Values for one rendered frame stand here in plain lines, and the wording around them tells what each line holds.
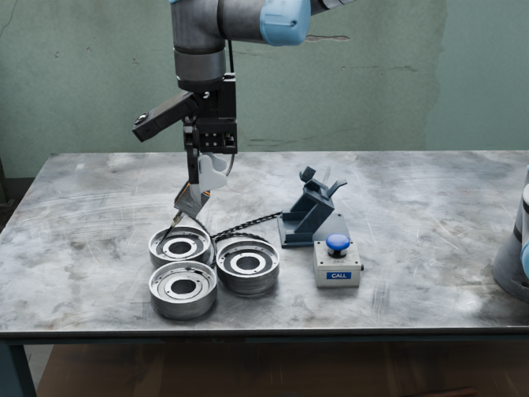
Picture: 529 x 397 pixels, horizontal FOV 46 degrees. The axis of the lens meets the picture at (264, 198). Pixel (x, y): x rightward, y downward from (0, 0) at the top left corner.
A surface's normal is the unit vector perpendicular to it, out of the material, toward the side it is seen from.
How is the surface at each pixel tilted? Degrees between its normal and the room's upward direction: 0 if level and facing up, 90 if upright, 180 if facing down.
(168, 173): 0
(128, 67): 90
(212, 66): 90
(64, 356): 0
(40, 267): 0
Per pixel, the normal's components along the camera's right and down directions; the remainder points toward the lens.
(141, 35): 0.01, 0.51
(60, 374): 0.00, -0.86
